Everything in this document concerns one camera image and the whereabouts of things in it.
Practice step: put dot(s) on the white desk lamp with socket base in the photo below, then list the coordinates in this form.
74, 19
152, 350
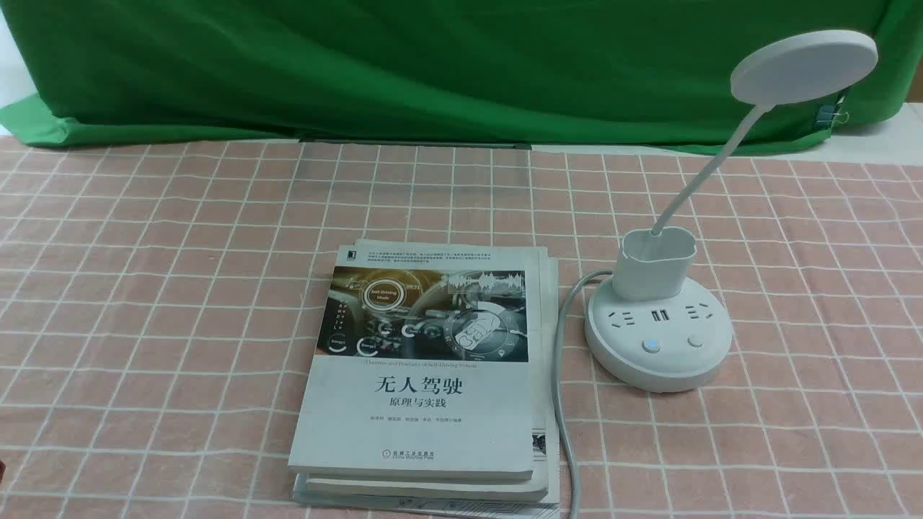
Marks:
648, 323

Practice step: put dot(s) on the top white self-driving book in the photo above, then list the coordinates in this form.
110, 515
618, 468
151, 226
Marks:
425, 389

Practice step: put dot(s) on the middle white book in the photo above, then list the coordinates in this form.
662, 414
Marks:
542, 461

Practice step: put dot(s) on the green backdrop cloth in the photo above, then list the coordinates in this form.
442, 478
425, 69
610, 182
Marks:
649, 73

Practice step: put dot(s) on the pink checkered tablecloth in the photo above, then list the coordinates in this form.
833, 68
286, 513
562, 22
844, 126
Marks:
159, 305

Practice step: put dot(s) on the metal binder clip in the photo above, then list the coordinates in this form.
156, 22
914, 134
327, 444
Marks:
831, 115

